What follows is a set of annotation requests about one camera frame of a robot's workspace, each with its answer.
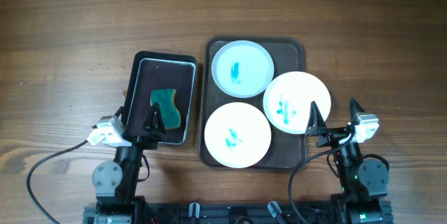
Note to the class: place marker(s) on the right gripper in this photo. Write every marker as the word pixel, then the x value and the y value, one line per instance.
pixel 332 136

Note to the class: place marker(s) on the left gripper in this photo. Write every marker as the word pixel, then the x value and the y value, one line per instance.
pixel 155 134

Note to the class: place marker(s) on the green yellow sponge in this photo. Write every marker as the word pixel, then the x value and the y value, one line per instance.
pixel 170 115

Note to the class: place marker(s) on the white plate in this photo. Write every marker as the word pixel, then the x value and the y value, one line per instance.
pixel 237 135
pixel 287 101

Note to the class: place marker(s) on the white plate front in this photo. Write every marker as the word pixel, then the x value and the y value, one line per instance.
pixel 237 135

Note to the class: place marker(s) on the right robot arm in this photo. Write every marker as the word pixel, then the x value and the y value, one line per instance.
pixel 363 177

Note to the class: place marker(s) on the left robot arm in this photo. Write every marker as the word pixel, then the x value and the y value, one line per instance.
pixel 116 181

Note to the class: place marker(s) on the small black metal tray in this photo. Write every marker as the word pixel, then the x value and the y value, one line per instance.
pixel 154 71

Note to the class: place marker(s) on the brown plastic serving tray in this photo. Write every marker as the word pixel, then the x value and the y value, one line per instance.
pixel 286 150

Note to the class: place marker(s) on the pale blue plate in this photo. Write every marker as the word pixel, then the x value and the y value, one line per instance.
pixel 242 69

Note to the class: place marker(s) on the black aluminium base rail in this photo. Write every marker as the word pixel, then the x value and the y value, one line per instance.
pixel 272 212

